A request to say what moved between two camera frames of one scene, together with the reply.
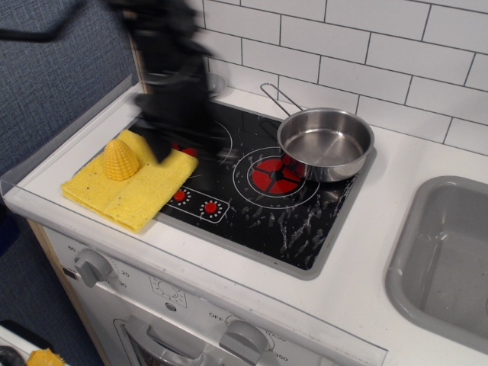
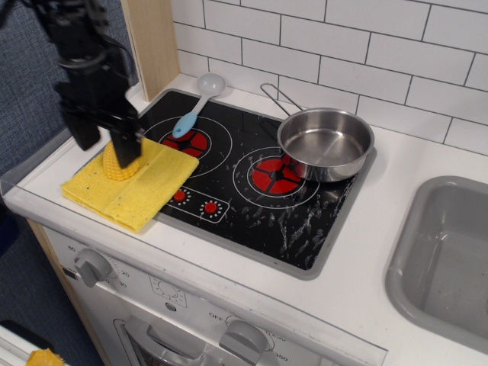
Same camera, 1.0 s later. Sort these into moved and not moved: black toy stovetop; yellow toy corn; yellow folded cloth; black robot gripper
Moved: black robot gripper
Not moved: black toy stovetop; yellow toy corn; yellow folded cloth
